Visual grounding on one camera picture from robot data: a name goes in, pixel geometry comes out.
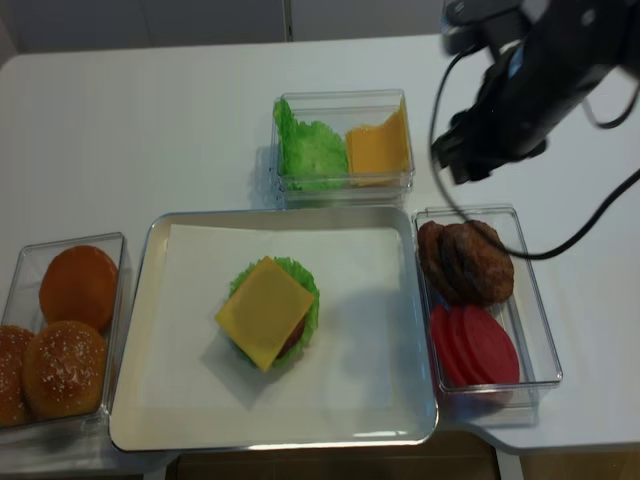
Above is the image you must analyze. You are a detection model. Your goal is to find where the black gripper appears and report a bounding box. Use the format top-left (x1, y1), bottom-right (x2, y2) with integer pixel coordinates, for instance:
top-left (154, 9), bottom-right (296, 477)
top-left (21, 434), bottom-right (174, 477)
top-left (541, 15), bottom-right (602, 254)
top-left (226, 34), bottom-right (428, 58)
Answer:
top-left (431, 44), bottom-right (618, 185)

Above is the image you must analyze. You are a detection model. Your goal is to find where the yellow cheese slice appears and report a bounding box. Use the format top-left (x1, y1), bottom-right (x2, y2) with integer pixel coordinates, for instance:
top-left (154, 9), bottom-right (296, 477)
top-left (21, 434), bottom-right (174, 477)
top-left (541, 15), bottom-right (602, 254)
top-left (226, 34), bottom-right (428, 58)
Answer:
top-left (214, 256), bottom-right (316, 373)

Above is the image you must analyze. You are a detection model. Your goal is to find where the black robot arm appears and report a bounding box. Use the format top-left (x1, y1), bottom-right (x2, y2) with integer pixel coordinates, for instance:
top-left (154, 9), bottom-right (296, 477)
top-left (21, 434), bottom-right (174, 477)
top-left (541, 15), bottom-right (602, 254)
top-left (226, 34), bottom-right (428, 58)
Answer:
top-left (432, 1), bottom-right (639, 184)

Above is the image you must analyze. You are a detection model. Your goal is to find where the orange cheese slice stack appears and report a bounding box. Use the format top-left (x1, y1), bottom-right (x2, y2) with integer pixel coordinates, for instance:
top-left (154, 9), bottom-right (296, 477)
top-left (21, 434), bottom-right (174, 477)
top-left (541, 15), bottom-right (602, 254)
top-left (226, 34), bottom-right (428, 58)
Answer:
top-left (345, 100), bottom-right (411, 187)

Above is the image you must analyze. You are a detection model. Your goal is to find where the clear box with lettuce cheese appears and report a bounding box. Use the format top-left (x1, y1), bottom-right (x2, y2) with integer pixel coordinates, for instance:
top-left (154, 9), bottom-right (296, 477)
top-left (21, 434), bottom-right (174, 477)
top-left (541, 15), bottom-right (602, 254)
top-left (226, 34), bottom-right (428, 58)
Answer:
top-left (270, 89), bottom-right (415, 205)

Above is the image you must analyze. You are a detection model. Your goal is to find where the green lettuce in box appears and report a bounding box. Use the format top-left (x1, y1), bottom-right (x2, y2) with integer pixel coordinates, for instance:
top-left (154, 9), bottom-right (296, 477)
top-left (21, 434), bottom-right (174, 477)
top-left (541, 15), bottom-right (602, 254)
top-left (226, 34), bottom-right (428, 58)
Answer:
top-left (273, 97), bottom-right (348, 191)

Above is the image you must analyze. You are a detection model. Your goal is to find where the green lettuce leaf on tray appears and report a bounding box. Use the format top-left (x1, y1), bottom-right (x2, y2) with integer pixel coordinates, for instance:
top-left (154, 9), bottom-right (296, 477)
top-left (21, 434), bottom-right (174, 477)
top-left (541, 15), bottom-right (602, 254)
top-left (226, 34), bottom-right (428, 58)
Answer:
top-left (227, 256), bottom-right (321, 370)

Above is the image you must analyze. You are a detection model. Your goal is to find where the middle brown patty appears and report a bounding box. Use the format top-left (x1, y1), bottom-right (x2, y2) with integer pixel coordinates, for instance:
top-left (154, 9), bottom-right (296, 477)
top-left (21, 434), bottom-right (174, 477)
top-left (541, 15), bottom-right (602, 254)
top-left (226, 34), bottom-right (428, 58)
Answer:
top-left (438, 224), bottom-right (482, 305)

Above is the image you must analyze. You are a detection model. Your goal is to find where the left brown patty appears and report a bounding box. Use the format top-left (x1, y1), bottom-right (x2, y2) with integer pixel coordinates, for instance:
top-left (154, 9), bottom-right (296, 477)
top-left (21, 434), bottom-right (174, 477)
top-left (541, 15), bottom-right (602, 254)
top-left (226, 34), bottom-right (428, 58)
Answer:
top-left (417, 221), bottom-right (462, 305)

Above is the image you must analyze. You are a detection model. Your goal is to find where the right brown patty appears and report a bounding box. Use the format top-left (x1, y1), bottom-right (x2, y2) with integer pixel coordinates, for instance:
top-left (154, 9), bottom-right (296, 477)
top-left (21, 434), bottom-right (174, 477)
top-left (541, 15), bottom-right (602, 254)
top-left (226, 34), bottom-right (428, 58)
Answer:
top-left (452, 220), bottom-right (514, 306)

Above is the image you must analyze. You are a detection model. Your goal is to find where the left red tomato slice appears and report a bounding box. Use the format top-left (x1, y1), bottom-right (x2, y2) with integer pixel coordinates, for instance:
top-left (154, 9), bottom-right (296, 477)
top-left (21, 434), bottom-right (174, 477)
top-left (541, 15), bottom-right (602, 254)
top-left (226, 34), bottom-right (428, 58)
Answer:
top-left (430, 305), bottom-right (468, 387)

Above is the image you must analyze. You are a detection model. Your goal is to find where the red tomato slice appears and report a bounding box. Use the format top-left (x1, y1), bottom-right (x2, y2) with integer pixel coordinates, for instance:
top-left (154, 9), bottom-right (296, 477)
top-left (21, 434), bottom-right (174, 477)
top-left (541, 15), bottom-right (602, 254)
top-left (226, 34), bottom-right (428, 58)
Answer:
top-left (448, 306), bottom-right (486, 385)
top-left (461, 305), bottom-right (520, 384)
top-left (430, 305), bottom-right (468, 387)

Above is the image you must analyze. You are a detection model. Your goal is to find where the middle red tomato slice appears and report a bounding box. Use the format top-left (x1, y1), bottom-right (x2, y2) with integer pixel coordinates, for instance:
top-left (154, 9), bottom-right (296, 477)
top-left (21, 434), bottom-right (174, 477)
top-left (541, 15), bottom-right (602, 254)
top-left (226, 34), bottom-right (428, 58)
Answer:
top-left (448, 306), bottom-right (486, 385)

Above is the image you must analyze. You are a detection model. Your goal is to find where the clear box with patties tomatoes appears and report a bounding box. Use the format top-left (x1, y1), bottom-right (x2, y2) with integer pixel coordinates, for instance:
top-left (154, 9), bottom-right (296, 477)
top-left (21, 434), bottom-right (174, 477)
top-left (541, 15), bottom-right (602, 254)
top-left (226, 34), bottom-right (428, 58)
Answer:
top-left (410, 203), bottom-right (564, 428)

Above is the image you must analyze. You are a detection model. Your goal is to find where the right red tomato slice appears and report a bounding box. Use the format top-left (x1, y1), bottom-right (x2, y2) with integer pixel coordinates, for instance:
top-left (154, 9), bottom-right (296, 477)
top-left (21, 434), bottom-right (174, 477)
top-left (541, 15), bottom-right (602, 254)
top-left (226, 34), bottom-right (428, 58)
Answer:
top-left (461, 305), bottom-right (520, 384)

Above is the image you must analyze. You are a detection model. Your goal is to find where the white paper liner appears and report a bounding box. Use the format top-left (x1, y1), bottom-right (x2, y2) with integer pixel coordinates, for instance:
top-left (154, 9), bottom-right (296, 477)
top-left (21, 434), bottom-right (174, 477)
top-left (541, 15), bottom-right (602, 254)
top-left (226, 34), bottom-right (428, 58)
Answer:
top-left (138, 225), bottom-right (406, 411)

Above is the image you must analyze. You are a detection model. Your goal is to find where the brown burger patty on tray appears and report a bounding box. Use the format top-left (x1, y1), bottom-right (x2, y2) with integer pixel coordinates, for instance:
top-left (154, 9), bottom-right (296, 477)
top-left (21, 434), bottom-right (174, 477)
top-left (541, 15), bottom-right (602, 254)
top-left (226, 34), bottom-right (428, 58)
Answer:
top-left (276, 317), bottom-right (307, 360)

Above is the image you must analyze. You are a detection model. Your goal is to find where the silver metal tray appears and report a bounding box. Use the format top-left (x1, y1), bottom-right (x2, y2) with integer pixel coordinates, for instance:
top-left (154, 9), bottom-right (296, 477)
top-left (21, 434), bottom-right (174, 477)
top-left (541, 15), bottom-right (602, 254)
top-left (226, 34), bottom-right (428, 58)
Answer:
top-left (110, 206), bottom-right (438, 451)

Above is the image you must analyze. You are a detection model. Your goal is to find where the plain orange bun bottom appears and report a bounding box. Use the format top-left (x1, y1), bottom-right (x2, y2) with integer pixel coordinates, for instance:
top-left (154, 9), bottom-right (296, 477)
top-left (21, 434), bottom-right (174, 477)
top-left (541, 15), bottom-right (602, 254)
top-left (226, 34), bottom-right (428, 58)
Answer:
top-left (39, 245), bottom-right (118, 332)

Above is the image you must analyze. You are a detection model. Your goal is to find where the clear box with buns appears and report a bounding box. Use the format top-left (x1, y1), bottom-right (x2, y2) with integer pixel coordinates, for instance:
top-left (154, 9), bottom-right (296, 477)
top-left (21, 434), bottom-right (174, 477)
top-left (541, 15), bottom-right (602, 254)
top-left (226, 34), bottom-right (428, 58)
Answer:
top-left (1, 232), bottom-right (131, 445)

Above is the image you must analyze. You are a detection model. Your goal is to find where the sesame bun top centre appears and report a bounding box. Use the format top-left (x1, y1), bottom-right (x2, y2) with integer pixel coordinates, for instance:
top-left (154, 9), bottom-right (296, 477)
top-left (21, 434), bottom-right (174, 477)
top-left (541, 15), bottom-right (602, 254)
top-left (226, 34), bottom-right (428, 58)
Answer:
top-left (22, 321), bottom-right (108, 420)

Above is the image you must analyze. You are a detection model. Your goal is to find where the sesame bun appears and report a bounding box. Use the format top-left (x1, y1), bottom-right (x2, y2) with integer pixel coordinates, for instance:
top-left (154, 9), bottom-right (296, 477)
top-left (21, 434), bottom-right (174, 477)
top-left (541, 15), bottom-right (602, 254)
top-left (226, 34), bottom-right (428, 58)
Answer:
top-left (0, 325), bottom-right (34, 427)
top-left (22, 321), bottom-right (108, 420)

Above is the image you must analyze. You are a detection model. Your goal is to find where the sesame bun top left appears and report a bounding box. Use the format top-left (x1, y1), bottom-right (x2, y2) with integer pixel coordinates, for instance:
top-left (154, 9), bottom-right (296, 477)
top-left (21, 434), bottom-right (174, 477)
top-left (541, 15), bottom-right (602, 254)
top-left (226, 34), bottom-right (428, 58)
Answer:
top-left (0, 325), bottom-right (34, 427)

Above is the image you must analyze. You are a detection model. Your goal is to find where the black cable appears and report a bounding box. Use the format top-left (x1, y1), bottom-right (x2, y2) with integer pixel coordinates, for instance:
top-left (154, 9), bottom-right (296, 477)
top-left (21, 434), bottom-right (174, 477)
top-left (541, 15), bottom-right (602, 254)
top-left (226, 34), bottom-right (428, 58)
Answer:
top-left (428, 42), bottom-right (640, 260)

